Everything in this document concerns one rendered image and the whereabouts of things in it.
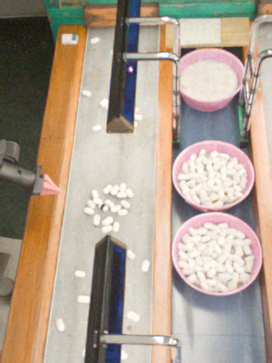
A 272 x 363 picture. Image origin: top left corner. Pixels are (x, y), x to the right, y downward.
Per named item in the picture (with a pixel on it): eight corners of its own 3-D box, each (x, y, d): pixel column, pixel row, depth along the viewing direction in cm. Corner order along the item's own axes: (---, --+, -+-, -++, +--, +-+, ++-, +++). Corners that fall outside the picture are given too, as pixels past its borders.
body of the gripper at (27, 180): (44, 165, 150) (21, 155, 147) (39, 194, 145) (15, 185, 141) (35, 174, 155) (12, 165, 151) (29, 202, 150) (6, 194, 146)
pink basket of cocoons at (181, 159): (189, 232, 163) (189, 219, 155) (161, 169, 177) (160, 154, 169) (264, 207, 166) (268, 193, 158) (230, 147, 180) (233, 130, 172)
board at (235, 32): (165, 48, 195) (165, 46, 194) (165, 22, 203) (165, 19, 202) (251, 45, 192) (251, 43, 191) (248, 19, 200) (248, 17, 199)
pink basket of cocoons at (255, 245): (172, 303, 152) (172, 292, 143) (172, 224, 165) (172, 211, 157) (261, 305, 149) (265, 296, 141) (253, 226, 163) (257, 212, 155)
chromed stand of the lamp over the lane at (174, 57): (129, 149, 183) (116, 60, 144) (131, 107, 193) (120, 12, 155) (180, 149, 181) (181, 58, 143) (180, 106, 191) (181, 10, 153)
